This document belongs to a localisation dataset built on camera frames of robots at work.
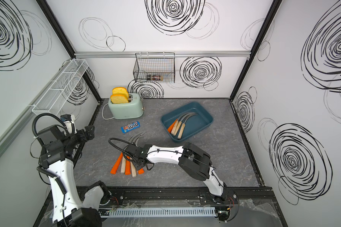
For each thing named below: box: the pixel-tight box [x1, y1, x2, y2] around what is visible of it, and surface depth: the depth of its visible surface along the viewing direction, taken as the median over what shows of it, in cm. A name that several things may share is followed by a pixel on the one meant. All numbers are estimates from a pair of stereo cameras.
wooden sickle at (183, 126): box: [177, 113, 199, 140], surface depth 100 cm
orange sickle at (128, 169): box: [125, 156, 132, 175], surface depth 84 cm
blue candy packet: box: [121, 121, 141, 134], surface depth 104 cm
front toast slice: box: [109, 94, 129, 104], surface depth 96 cm
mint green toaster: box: [107, 93, 145, 120], surface depth 102 cm
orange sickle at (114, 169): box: [109, 151, 123, 175], surface depth 86 cm
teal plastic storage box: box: [160, 101, 215, 143], surface depth 108 cm
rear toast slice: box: [112, 87, 129, 98], surface depth 98 cm
